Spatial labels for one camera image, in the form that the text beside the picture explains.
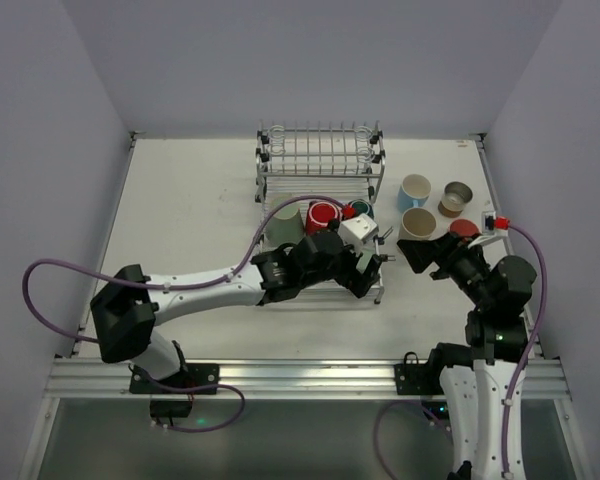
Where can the pink tumbler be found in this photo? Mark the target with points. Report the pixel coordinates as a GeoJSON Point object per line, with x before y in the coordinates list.
{"type": "Point", "coordinates": [464, 228]}

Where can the silver wire dish rack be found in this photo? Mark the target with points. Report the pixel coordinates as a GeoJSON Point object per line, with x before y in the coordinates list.
{"type": "Point", "coordinates": [335, 163]}

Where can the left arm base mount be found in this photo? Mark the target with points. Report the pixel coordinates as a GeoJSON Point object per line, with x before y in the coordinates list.
{"type": "Point", "coordinates": [166, 406]}

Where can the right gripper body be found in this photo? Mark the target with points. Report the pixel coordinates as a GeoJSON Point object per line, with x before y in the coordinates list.
{"type": "Point", "coordinates": [441, 255]}

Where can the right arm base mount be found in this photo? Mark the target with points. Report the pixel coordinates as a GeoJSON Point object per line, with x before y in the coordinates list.
{"type": "Point", "coordinates": [416, 377]}

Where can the beige tumbler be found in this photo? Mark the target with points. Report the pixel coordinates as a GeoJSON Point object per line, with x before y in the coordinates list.
{"type": "Point", "coordinates": [417, 224]}

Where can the aluminium mounting rail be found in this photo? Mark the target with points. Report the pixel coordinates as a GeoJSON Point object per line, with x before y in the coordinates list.
{"type": "Point", "coordinates": [88, 378]}

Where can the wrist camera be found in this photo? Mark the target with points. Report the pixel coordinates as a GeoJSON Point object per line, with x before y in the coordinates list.
{"type": "Point", "coordinates": [488, 233]}
{"type": "Point", "coordinates": [358, 231]}

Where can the cream and brown cup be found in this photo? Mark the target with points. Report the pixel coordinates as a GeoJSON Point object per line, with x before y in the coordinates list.
{"type": "Point", "coordinates": [456, 196]}

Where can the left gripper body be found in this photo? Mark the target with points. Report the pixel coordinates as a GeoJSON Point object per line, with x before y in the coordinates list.
{"type": "Point", "coordinates": [359, 272]}

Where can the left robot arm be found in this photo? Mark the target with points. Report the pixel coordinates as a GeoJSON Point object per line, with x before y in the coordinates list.
{"type": "Point", "coordinates": [127, 312]}

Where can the red mug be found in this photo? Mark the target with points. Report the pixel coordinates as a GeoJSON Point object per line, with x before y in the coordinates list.
{"type": "Point", "coordinates": [319, 214]}

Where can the light blue mug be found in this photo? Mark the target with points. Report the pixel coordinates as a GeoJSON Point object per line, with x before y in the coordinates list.
{"type": "Point", "coordinates": [414, 192]}

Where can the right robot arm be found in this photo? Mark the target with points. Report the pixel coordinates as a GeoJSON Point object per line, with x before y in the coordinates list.
{"type": "Point", "coordinates": [482, 379]}

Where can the sage green mug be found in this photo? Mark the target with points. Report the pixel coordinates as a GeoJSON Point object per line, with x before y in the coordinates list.
{"type": "Point", "coordinates": [285, 226]}

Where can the light green tumbler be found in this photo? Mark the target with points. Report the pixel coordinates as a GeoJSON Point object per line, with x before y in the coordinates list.
{"type": "Point", "coordinates": [364, 260]}

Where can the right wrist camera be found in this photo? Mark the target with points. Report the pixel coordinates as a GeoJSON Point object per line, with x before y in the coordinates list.
{"type": "Point", "coordinates": [488, 233]}

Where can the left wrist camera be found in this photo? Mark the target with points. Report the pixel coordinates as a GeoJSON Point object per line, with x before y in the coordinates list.
{"type": "Point", "coordinates": [358, 231]}

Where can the dark green mug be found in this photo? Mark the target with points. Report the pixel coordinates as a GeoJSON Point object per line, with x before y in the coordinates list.
{"type": "Point", "coordinates": [361, 206]}

